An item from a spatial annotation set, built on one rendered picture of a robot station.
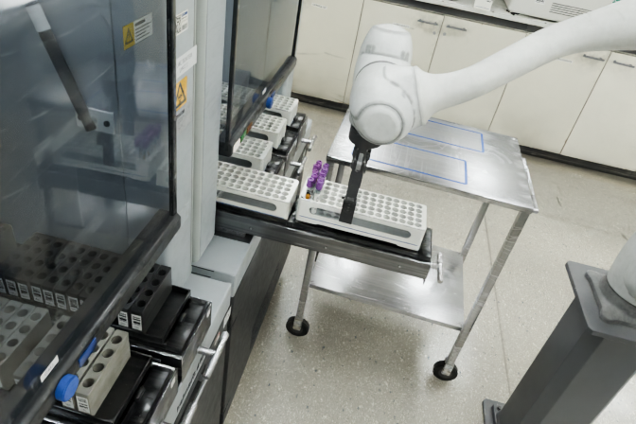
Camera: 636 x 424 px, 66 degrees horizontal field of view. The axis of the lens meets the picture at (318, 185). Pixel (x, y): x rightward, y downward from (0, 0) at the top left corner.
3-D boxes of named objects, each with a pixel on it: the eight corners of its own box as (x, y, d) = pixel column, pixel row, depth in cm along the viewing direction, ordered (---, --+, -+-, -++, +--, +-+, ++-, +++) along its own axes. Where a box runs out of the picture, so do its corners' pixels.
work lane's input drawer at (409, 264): (151, 216, 122) (150, 186, 117) (176, 186, 133) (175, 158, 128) (441, 291, 116) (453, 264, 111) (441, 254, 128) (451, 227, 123)
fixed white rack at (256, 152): (155, 153, 133) (154, 132, 130) (171, 136, 141) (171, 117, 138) (260, 179, 131) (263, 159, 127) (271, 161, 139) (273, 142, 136)
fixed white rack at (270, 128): (179, 129, 146) (179, 110, 142) (193, 114, 154) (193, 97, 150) (276, 151, 143) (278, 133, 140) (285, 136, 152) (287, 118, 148)
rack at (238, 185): (168, 193, 120) (167, 172, 116) (185, 172, 128) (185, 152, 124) (286, 223, 117) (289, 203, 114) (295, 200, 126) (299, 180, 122)
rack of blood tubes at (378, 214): (294, 219, 116) (298, 198, 112) (304, 195, 124) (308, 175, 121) (418, 251, 114) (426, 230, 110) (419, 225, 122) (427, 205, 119)
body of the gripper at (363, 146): (383, 138, 101) (374, 175, 106) (387, 120, 108) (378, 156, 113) (348, 130, 102) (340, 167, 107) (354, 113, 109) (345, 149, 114)
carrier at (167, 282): (162, 287, 93) (161, 263, 90) (172, 289, 93) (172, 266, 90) (131, 334, 84) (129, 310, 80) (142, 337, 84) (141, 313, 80)
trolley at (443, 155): (283, 334, 189) (316, 152, 143) (311, 257, 227) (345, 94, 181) (455, 386, 182) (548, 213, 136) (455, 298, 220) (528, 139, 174)
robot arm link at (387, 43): (350, 85, 106) (345, 112, 95) (365, 12, 97) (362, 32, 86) (399, 95, 106) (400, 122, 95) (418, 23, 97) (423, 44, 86)
